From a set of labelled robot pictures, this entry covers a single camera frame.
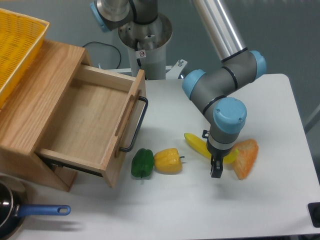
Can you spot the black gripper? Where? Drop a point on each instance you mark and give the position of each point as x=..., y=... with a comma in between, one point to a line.
x=217, y=150

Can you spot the yellow toy banana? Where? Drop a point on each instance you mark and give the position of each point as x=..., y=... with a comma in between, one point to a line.
x=200, y=147

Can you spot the yellow toy bell pepper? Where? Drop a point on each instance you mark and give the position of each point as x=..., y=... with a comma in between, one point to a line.
x=168, y=161

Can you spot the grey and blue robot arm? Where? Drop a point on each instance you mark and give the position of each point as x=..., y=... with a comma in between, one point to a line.
x=210, y=93

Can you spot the orange toy fruit wedge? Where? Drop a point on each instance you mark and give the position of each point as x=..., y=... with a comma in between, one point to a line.
x=246, y=157

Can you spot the green toy bell pepper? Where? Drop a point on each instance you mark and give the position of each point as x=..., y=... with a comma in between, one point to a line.
x=142, y=163

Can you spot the black object at table edge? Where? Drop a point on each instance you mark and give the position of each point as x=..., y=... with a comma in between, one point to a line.
x=314, y=212

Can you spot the open wooden drawer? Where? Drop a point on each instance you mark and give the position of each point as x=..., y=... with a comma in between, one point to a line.
x=98, y=114

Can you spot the wooden drawer cabinet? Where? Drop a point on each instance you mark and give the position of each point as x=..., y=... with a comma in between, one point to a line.
x=27, y=112

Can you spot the yellow plastic basket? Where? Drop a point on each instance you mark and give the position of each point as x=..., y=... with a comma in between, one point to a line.
x=21, y=37

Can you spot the black metal drawer handle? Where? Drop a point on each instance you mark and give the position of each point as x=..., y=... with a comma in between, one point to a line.
x=138, y=126

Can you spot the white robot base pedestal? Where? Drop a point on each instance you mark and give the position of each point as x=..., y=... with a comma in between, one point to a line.
x=147, y=49

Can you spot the black pan with blue handle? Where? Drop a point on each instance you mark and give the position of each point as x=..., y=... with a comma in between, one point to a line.
x=15, y=206

